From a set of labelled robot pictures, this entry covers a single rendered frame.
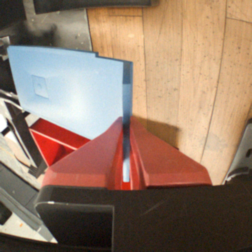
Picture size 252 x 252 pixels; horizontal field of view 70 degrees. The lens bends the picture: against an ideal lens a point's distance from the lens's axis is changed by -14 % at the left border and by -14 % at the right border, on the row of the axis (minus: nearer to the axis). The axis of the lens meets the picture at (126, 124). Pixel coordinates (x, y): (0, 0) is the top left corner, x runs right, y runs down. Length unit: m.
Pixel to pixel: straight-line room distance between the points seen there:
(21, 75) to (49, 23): 0.11
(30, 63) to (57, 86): 0.04
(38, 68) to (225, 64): 0.17
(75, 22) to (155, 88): 0.13
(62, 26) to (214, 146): 0.25
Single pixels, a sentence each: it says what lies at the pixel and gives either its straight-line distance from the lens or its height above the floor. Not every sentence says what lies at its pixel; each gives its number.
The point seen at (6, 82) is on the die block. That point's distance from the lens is 0.33.
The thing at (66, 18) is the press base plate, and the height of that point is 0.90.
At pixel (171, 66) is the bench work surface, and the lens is 0.22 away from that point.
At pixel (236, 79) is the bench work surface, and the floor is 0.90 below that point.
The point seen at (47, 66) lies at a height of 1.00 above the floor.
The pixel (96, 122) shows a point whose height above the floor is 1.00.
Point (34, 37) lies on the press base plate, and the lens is 0.34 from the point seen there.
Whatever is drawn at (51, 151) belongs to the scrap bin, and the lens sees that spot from 0.44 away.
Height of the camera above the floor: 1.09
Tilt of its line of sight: 40 degrees down
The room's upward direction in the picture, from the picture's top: 142 degrees counter-clockwise
